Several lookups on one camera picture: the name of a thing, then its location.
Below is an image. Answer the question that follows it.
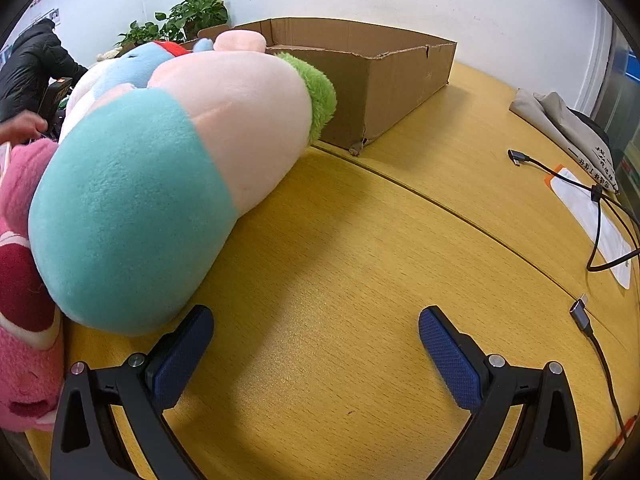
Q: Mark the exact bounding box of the person's left hand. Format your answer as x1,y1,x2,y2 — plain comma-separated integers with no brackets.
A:
0,111,47,143

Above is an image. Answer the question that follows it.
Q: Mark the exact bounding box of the grey printed cloth bag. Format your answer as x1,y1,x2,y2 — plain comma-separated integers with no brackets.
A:
509,88,623,196

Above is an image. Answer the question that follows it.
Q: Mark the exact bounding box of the black cable with tie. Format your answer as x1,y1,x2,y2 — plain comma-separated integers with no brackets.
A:
507,149,640,273

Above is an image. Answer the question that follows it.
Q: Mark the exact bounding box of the small wall picture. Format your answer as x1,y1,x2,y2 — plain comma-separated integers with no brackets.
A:
30,7,62,27

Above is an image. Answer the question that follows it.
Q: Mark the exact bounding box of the orange black pen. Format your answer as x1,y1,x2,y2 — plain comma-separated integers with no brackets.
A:
590,415,638,477

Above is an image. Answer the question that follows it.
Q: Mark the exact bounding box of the green potted plant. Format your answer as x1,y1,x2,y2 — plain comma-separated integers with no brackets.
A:
116,0,230,48

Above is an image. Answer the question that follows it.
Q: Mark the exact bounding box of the pink teal green plush toy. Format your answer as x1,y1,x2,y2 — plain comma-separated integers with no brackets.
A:
27,30,338,337

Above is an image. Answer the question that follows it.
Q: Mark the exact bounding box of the black cable, grey connector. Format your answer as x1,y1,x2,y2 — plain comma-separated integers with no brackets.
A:
569,297,630,426

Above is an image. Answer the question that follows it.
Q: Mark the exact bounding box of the blue sign strip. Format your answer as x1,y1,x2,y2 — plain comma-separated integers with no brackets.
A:
612,35,640,83

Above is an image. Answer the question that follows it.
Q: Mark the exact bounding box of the white plush toy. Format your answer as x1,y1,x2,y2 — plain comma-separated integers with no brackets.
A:
60,50,126,141

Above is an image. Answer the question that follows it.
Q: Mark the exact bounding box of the glass partition with metal frame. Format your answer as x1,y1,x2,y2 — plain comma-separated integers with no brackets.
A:
582,2,640,196

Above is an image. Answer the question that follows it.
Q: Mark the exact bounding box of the light blue plush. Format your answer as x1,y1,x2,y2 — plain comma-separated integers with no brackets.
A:
92,39,216,98

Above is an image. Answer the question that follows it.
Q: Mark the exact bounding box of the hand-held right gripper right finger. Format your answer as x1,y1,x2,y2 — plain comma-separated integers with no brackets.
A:
418,306,585,480

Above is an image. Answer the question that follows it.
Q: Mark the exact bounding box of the pink bear plush toy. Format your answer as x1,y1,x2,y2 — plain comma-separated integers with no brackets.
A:
0,139,66,433

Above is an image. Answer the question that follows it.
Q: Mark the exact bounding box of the brown cardboard box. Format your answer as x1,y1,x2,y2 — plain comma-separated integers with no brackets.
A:
182,17,458,156

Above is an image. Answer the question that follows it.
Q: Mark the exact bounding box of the white paper with orange edge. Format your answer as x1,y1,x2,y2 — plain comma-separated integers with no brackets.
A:
545,166,633,290

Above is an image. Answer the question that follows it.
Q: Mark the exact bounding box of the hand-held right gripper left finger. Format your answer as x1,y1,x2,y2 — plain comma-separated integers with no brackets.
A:
50,304,216,480

